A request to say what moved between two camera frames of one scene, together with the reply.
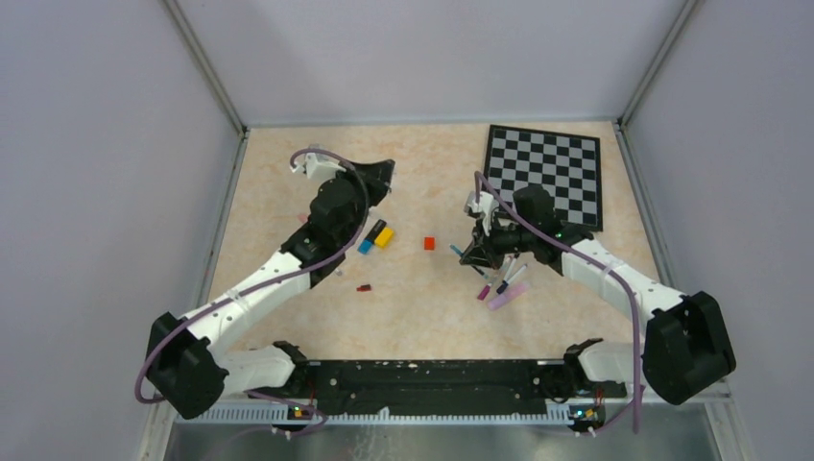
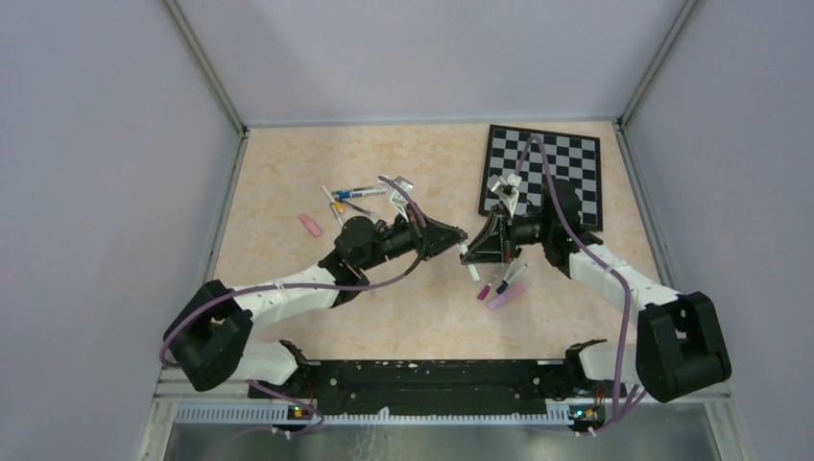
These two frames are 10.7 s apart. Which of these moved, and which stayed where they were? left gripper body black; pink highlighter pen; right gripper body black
Moved: left gripper body black
Stayed: right gripper body black; pink highlighter pen
